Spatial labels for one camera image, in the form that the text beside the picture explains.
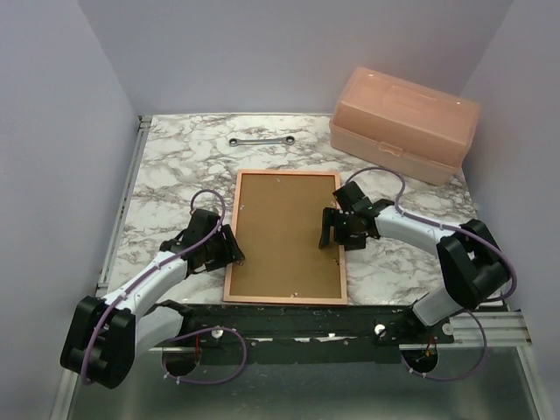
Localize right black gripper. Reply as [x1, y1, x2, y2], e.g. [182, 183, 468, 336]
[318, 207, 365, 252]

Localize red wooden picture frame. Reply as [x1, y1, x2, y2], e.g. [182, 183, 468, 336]
[222, 169, 350, 306]

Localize brown cardboard backing board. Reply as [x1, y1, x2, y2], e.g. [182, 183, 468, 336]
[227, 173, 344, 302]

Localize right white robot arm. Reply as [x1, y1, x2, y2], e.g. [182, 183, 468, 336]
[318, 181, 512, 343]

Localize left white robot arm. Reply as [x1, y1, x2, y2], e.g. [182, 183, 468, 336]
[59, 209, 244, 389]

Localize silver ratchet wrench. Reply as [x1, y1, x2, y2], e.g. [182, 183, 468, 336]
[228, 136, 295, 147]

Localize pink plastic storage box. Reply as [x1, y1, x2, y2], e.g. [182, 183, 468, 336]
[329, 67, 481, 186]

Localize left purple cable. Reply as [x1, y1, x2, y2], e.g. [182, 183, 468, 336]
[80, 190, 249, 386]

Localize aluminium frame rail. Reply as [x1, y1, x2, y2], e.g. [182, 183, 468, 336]
[48, 115, 153, 419]

